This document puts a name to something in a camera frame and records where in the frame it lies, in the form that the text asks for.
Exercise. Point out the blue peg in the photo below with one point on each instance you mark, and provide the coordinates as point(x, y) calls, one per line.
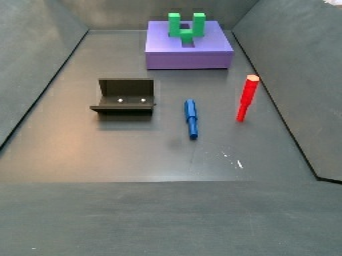
point(191, 118)

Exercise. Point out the dark grey fixture bracket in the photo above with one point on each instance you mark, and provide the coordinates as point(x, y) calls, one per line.
point(125, 96)

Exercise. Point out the green U-shaped block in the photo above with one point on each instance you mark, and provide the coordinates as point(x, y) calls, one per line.
point(185, 31)

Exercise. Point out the red peg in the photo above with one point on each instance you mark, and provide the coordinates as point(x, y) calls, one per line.
point(247, 95)

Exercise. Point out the purple base block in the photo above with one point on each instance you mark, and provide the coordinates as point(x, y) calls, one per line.
point(210, 52)

